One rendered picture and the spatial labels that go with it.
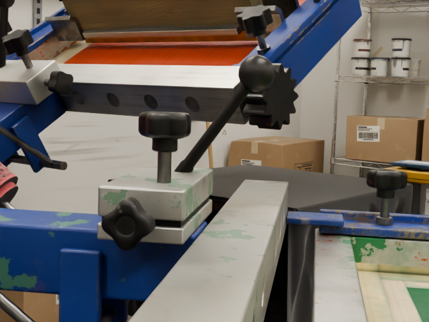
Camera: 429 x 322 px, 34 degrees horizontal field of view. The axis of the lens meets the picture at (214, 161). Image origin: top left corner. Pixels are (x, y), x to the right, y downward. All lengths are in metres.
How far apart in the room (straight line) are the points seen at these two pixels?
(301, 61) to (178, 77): 0.20
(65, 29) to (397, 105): 3.90
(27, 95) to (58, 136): 2.70
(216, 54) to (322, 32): 0.18
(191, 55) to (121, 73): 0.23
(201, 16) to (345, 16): 0.22
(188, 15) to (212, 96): 0.34
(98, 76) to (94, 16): 0.34
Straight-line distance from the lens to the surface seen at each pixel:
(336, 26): 1.08
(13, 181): 0.63
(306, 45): 1.00
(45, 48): 1.37
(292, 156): 4.55
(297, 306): 1.26
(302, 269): 1.22
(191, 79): 0.85
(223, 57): 1.11
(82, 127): 3.76
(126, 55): 1.25
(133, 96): 0.92
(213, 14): 1.11
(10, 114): 0.98
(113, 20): 1.27
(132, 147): 4.02
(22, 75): 0.97
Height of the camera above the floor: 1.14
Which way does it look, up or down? 6 degrees down
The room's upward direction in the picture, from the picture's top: 2 degrees clockwise
